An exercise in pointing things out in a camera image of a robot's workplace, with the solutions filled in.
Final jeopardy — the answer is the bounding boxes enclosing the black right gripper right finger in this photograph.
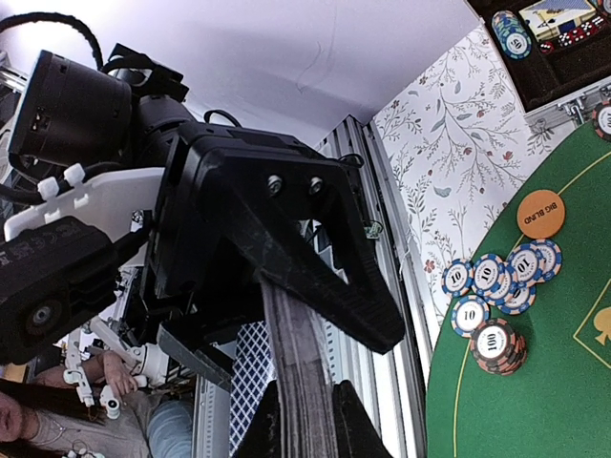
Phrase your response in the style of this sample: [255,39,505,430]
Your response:
[332,381,391,458]

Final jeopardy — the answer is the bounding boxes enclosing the aluminium poker chip case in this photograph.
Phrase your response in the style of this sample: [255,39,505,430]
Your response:
[467,1,610,129]

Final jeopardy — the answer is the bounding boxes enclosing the single stray poker chip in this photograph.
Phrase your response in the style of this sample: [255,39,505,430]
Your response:
[592,100,611,142]

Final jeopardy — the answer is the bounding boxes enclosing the person in background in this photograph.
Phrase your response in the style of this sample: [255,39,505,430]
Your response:
[1,350,194,457]

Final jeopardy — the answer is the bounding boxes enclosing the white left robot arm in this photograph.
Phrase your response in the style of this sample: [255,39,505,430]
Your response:
[1,52,405,364]

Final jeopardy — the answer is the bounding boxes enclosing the red black poker chip stack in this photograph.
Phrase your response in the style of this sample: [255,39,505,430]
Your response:
[470,318,528,376]

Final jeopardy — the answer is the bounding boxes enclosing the grey playing card deck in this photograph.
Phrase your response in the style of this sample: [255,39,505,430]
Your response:
[261,280,338,458]

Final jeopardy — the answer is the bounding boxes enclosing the blue poker chips pile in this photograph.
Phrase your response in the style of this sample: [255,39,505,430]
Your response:
[441,239,563,338]

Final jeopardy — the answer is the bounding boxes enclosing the round green poker mat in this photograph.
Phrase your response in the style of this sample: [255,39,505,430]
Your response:
[427,124,610,457]

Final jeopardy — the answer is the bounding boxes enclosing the poker chip row lower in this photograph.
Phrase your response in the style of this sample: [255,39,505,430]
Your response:
[491,10,532,60]

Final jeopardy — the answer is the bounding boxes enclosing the floral white tablecloth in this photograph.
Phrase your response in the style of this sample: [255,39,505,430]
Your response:
[374,26,575,327]

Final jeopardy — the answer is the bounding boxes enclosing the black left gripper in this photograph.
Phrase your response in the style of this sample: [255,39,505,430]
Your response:
[144,121,405,354]

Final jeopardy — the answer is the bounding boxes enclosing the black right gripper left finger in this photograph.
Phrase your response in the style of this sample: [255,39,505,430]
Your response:
[236,381,283,458]

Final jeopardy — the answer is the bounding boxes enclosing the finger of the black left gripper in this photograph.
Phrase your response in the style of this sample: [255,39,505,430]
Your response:
[159,322,234,389]

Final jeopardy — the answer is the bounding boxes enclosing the boxed card deck in case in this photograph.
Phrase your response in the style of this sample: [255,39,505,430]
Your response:
[518,0,598,42]

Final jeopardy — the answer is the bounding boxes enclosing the red dice in case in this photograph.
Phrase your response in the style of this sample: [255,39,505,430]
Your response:
[538,16,609,54]

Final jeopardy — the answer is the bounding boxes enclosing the orange big blind button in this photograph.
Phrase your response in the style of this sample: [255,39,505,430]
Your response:
[516,189,566,239]

